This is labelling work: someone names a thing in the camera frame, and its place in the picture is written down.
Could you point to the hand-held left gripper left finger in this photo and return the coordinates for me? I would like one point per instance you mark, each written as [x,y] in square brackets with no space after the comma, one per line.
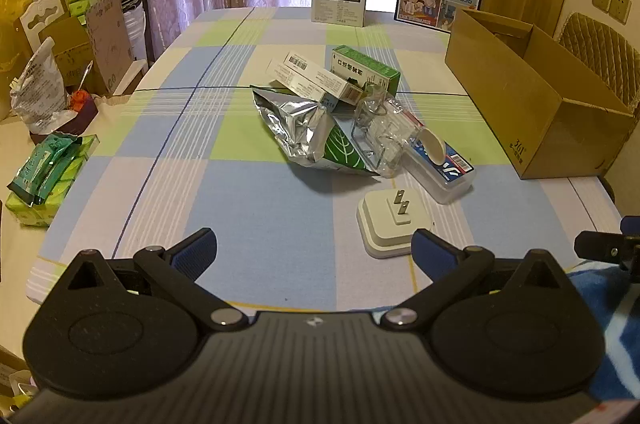
[195,250]

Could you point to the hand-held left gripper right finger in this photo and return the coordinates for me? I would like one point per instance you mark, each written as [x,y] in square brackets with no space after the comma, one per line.
[430,252]

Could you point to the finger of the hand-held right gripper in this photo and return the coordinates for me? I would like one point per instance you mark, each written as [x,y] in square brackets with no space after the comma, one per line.
[597,246]
[631,226]

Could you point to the white plug adapter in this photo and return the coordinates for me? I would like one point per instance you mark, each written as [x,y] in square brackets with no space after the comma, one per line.
[380,224]

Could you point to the white case blue label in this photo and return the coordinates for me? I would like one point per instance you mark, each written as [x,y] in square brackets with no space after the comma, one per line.
[447,184]

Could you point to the clear plastic container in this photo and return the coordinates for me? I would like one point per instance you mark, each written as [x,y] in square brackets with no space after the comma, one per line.
[385,139]

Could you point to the silver foil bag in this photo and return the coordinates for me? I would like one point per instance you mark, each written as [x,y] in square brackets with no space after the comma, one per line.
[295,124]

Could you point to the cardboard box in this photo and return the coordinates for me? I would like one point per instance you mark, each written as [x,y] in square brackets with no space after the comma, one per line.
[500,94]

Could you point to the small white green box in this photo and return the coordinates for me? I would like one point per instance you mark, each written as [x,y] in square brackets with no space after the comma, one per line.
[287,76]

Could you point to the green medicine box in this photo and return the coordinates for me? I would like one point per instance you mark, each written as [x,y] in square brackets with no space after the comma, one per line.
[360,66]

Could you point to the large white medicine box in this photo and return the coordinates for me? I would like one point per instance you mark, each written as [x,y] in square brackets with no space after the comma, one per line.
[320,76]

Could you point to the blue patterned cloth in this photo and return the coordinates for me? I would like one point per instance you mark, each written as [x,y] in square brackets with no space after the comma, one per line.
[610,329]

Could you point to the green packets pile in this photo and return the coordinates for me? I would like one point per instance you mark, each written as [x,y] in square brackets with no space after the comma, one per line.
[65,194]

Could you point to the teal snack packet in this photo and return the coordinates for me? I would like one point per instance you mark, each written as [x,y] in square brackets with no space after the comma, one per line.
[42,166]

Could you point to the dark red bowl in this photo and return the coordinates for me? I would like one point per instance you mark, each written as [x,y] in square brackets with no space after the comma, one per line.
[70,121]

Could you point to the quilted brown chair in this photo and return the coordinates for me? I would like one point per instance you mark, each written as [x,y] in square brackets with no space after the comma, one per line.
[600,44]

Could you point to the crumpled silver plastic bag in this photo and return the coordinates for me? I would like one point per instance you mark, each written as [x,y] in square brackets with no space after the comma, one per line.
[42,89]

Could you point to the brown carton with flap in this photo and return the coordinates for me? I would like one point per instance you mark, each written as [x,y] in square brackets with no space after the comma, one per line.
[107,44]

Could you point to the white paper bags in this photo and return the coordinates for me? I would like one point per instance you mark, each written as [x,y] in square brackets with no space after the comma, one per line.
[136,24]

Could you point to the plain brown carton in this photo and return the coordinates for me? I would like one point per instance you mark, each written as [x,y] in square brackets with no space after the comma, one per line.
[70,49]

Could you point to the white carved chair back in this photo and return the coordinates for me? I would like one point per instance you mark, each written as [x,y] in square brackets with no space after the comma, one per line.
[42,11]

